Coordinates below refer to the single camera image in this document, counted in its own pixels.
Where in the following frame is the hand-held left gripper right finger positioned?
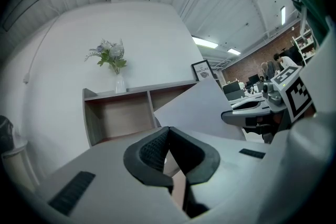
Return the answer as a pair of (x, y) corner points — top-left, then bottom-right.
(167, 125), (221, 219)

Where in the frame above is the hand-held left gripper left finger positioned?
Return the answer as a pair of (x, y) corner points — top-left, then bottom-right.
(123, 125), (175, 195)

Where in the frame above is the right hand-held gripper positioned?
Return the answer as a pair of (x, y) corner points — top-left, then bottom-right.
(221, 65), (317, 144)

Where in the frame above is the black computer monitor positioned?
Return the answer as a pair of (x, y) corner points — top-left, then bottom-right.
(247, 73), (261, 85)

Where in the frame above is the wooden shelf unit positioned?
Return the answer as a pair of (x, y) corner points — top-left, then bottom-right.
(82, 80), (198, 148)

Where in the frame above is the black framed picture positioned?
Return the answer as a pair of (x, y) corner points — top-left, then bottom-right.
(191, 59), (214, 82)

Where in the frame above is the white ribbed vase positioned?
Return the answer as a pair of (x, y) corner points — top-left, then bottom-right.
(114, 73), (128, 94)

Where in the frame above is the white storage rack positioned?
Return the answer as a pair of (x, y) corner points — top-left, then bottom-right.
(290, 28), (320, 67)

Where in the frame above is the artificial flower bunch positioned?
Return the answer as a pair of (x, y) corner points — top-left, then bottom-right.
(84, 38), (128, 76)

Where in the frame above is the black ceiling bar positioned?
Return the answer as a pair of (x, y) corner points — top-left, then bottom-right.
(2, 0), (45, 31)

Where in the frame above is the white wall cable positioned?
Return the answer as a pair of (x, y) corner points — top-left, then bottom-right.
(23, 15), (60, 85)

